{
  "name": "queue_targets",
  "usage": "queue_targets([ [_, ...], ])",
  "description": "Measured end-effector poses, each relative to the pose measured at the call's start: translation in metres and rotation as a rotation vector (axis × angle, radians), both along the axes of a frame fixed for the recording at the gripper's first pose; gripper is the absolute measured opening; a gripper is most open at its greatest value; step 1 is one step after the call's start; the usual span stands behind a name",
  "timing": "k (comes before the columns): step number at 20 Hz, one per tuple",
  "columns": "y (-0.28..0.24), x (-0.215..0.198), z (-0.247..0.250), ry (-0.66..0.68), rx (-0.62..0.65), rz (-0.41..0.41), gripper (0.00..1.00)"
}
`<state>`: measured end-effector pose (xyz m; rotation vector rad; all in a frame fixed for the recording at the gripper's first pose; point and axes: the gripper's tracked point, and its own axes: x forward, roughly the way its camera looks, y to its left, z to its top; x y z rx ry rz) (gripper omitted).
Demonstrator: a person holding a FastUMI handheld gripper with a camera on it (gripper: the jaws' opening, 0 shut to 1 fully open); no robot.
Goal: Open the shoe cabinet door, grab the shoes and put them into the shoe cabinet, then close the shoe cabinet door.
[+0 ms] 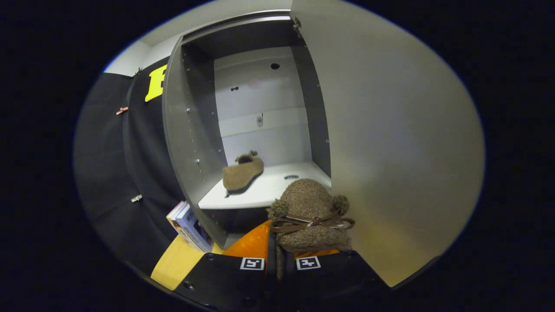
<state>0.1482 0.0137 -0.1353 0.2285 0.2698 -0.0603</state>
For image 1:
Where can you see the beige shoe cabinet door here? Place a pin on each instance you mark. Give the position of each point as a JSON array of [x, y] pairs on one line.
[[399, 130]]

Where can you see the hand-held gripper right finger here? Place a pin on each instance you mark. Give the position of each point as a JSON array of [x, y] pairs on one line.
[[329, 286]]

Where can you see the grey shoe cabinet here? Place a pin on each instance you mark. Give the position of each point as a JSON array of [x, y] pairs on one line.
[[190, 130]]

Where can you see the black backdrop cloth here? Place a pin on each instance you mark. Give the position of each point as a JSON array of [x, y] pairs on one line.
[[104, 173]]

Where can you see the silver clip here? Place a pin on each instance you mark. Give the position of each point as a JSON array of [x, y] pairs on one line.
[[136, 198]]

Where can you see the brown fluffy shoe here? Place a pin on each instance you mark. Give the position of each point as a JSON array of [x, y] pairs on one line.
[[240, 175], [310, 197]]

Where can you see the pink clip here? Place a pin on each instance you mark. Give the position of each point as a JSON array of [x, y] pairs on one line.
[[122, 110]]

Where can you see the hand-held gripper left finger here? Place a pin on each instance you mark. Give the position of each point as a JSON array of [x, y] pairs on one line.
[[271, 277]]

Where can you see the blue cover book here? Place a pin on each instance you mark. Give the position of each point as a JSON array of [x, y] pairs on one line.
[[193, 229]]

